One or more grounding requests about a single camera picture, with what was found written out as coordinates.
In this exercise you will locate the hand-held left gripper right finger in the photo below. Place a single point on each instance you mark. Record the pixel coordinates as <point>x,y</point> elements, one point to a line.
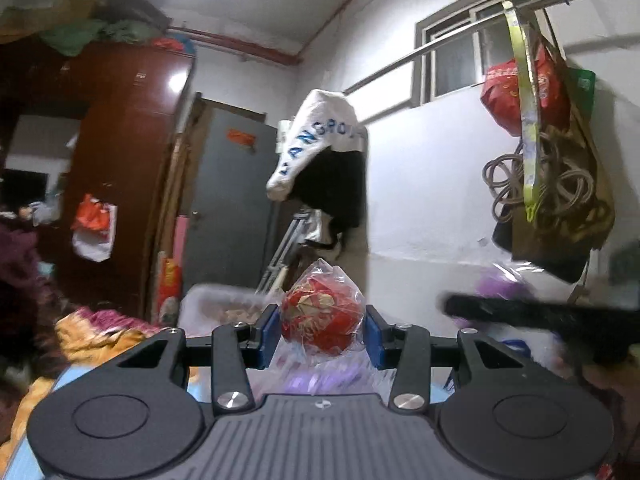
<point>374,339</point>

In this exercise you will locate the barred window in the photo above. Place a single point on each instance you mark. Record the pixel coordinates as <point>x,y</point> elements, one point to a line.
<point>475,45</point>

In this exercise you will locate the red patterned packet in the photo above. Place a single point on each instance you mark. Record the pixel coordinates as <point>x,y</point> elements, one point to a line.
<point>320,315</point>

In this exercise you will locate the orange and pink blanket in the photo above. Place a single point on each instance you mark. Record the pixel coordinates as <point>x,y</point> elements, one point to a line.
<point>100,332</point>

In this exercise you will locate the black hanging garment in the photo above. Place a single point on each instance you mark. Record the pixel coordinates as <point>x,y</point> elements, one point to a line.
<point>337,190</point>

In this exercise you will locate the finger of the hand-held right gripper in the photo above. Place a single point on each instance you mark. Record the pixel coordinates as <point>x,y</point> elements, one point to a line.
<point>500,310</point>

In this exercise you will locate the metal hanging pole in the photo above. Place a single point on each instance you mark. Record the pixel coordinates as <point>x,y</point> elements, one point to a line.
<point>465,35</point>

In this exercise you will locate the maroon cloth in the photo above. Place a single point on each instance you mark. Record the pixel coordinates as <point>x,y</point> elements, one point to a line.
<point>20,290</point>

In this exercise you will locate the brown wooden wardrobe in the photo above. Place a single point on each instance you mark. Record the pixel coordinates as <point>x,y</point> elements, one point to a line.
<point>120,160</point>

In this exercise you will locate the metal crutches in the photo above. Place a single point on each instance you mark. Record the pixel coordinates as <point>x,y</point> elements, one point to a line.
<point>287,255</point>

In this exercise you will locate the white hanging cloth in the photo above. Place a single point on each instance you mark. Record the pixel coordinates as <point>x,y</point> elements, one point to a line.
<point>320,230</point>

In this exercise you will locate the red hanging bag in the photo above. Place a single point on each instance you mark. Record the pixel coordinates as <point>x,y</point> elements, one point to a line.
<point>520,92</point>

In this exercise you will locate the grey door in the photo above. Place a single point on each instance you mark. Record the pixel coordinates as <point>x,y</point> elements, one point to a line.
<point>235,200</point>

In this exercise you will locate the red paper package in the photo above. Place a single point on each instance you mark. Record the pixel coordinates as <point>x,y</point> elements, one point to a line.
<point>170,282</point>

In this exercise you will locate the purple packet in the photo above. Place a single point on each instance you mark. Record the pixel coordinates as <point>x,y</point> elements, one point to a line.
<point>495,285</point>

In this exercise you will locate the white lettered jacket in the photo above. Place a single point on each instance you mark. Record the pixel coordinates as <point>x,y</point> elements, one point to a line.
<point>315,135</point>

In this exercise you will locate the green cloth bundle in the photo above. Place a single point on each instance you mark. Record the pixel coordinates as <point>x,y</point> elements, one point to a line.
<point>90,30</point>

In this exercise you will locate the red white plastic bag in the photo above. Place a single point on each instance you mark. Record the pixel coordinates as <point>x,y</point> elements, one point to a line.
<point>92,232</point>

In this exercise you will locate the red ceiling pipe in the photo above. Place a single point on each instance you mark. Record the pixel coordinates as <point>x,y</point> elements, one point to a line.
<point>280,47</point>

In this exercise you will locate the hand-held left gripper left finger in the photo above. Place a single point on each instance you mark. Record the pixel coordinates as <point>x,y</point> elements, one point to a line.
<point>270,335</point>

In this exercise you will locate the wooden boards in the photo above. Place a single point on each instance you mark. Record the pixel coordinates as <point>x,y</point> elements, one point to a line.
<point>172,200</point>

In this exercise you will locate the olive hanging bag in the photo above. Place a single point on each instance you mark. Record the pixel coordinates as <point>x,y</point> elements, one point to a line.
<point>580,220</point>

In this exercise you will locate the red door sticker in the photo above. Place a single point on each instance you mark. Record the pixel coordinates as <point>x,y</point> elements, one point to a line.
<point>240,137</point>

